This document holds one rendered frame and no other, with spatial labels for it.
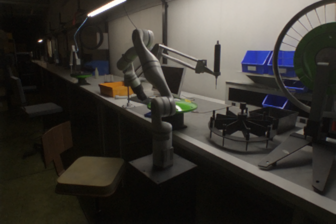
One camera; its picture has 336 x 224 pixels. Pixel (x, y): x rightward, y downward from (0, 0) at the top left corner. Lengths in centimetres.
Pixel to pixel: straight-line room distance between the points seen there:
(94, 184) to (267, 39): 163
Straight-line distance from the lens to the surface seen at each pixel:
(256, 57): 197
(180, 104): 126
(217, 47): 135
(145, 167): 107
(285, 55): 184
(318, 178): 96
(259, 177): 94
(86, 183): 145
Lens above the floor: 138
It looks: 12 degrees down
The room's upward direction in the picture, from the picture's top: straight up
